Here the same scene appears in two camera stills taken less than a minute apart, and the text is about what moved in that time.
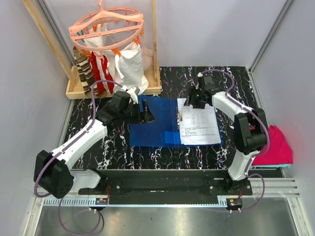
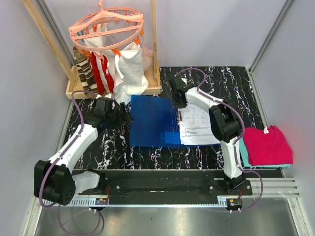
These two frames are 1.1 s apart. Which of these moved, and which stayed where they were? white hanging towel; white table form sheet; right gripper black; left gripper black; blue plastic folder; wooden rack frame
Moved: left gripper black; right gripper black
Stayed: white table form sheet; blue plastic folder; white hanging towel; wooden rack frame
